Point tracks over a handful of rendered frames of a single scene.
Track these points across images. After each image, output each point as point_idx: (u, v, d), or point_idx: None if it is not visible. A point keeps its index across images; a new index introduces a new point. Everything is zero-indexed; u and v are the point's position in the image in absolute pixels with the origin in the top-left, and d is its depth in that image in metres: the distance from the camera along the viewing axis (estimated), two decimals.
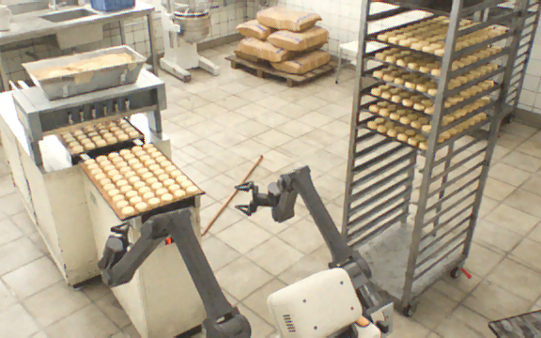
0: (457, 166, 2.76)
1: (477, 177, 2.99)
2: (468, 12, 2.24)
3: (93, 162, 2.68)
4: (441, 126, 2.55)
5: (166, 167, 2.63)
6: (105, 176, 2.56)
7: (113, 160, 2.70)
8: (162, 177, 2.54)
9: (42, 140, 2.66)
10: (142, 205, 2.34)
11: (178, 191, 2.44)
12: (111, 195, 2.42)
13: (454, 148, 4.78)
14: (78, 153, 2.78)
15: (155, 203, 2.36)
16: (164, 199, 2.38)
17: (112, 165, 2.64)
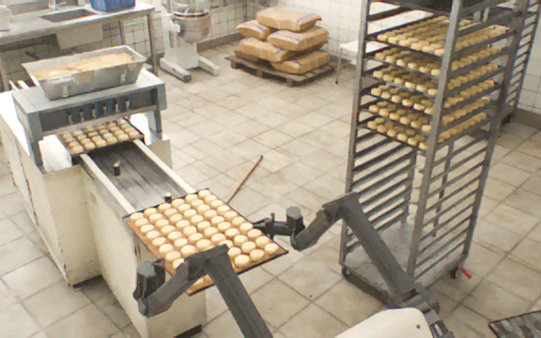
0: (457, 166, 2.76)
1: (477, 177, 2.99)
2: (468, 12, 2.24)
3: (141, 217, 2.16)
4: (441, 126, 2.55)
5: (233, 220, 2.10)
6: (159, 236, 2.04)
7: (165, 212, 2.18)
8: (230, 234, 2.02)
9: (42, 140, 2.66)
10: None
11: (255, 251, 1.91)
12: (170, 260, 1.89)
13: (454, 148, 4.78)
14: (78, 153, 2.78)
15: None
16: (239, 263, 1.85)
17: (165, 220, 2.12)
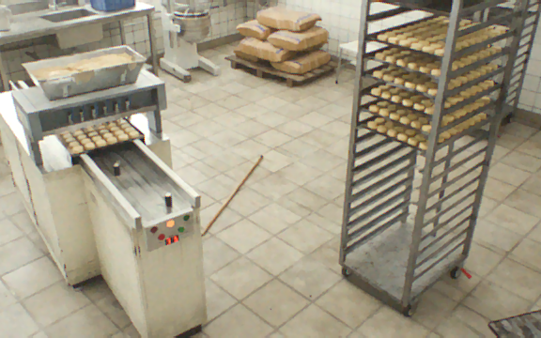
0: (457, 166, 2.76)
1: (477, 177, 2.99)
2: (468, 12, 2.24)
3: None
4: (441, 126, 2.55)
5: None
6: None
7: None
8: None
9: (42, 140, 2.66)
10: None
11: None
12: None
13: (454, 148, 4.78)
14: (78, 153, 2.78)
15: None
16: None
17: None
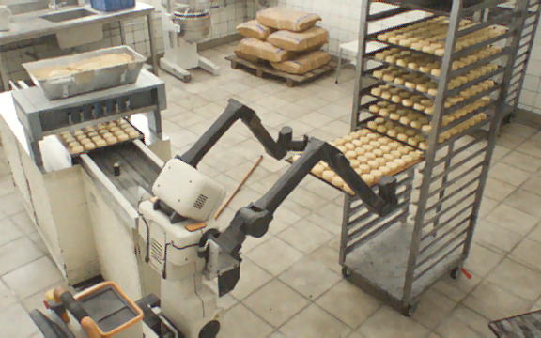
0: (457, 166, 2.76)
1: (477, 177, 2.99)
2: (468, 12, 2.24)
3: (366, 131, 2.72)
4: (441, 126, 2.55)
5: (382, 165, 2.40)
6: (347, 140, 2.63)
7: (379, 138, 2.65)
8: (361, 166, 2.39)
9: (42, 140, 2.66)
10: None
11: (341, 177, 2.29)
12: None
13: (454, 148, 4.78)
14: (78, 153, 2.78)
15: (314, 168, 2.36)
16: (322, 172, 2.33)
17: (368, 139, 2.63)
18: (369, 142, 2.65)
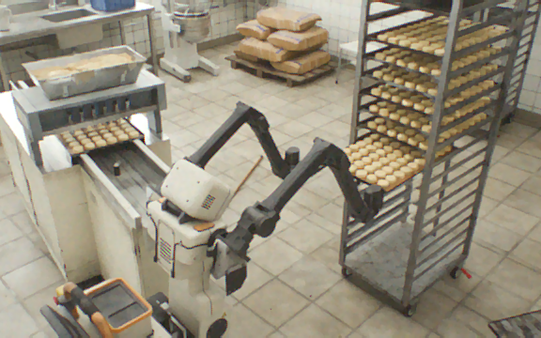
0: (457, 166, 2.76)
1: (477, 177, 2.99)
2: (468, 12, 2.24)
3: None
4: (441, 126, 2.55)
5: (411, 162, 2.57)
6: (376, 139, 2.80)
7: None
8: (392, 163, 2.56)
9: (42, 140, 2.66)
10: None
11: (374, 176, 2.47)
12: (348, 147, 2.72)
13: None
14: (78, 153, 2.78)
15: None
16: (356, 171, 2.50)
17: None
18: None
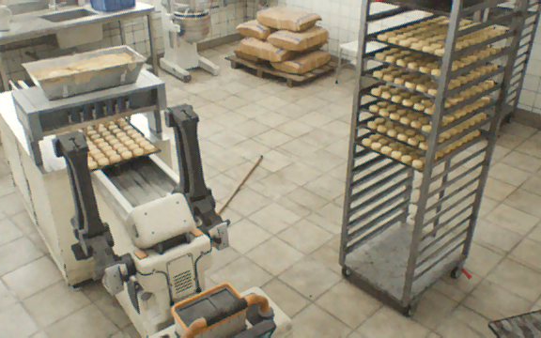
0: (457, 166, 2.76)
1: (477, 177, 2.99)
2: (468, 12, 2.24)
3: None
4: (441, 126, 2.55)
5: None
6: None
7: None
8: None
9: (42, 140, 2.66)
10: (377, 145, 2.73)
11: (409, 156, 2.62)
12: None
13: None
14: (92, 169, 2.63)
15: (383, 149, 2.69)
16: (392, 152, 2.66)
17: None
18: None
